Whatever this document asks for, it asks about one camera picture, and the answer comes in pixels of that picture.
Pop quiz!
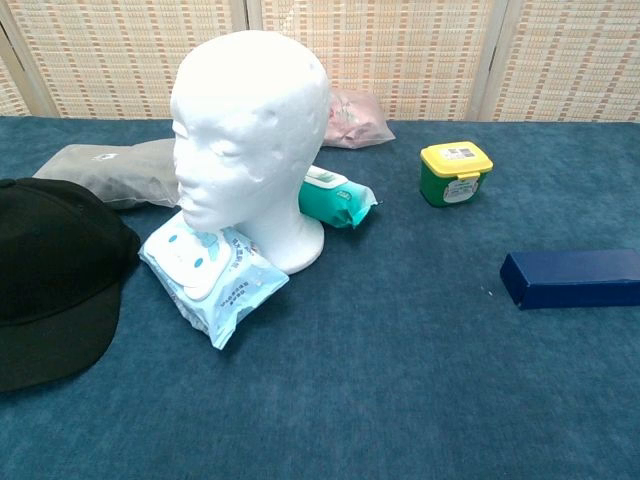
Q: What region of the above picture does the white foam mannequin head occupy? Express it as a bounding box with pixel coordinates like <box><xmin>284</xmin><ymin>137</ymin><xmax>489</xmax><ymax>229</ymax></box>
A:
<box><xmin>169</xmin><ymin>29</ymin><xmax>331</xmax><ymax>275</ymax></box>

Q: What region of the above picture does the dark blue rectangular box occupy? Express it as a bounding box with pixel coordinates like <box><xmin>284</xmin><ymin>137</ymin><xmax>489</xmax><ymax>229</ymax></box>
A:
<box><xmin>499</xmin><ymin>248</ymin><xmax>640</xmax><ymax>311</ymax></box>

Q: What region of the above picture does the grey bagged cloth pack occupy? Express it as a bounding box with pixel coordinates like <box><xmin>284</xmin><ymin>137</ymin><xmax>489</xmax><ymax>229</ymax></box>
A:
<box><xmin>32</xmin><ymin>138</ymin><xmax>182</xmax><ymax>210</ymax></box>

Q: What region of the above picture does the green tub with yellow lid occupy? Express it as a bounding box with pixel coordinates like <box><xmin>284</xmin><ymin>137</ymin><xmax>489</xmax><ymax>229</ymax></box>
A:
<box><xmin>418</xmin><ymin>140</ymin><xmax>495</xmax><ymax>209</ymax></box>

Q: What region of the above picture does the light blue wet wipes pack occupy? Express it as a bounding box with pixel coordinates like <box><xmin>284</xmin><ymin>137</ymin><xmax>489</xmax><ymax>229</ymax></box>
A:
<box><xmin>138</xmin><ymin>209</ymin><xmax>291</xmax><ymax>351</ymax></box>

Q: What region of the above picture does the black baseball cap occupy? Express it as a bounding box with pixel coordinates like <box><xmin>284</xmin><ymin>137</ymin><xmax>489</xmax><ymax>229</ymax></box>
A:
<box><xmin>0</xmin><ymin>177</ymin><xmax>143</xmax><ymax>394</ymax></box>

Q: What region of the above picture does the teal wet wipes pack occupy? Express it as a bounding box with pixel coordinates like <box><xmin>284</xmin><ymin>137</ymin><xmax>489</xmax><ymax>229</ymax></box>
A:
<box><xmin>298</xmin><ymin>164</ymin><xmax>379</xmax><ymax>230</ymax></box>

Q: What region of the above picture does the folding bamboo screen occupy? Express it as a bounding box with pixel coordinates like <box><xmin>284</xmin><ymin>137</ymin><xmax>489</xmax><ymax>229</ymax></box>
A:
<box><xmin>0</xmin><ymin>0</ymin><xmax>640</xmax><ymax>123</ymax></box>

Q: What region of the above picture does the pink bagged cloth pack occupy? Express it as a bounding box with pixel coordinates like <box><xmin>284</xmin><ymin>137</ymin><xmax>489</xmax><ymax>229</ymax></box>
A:
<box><xmin>322</xmin><ymin>88</ymin><xmax>396</xmax><ymax>150</ymax></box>

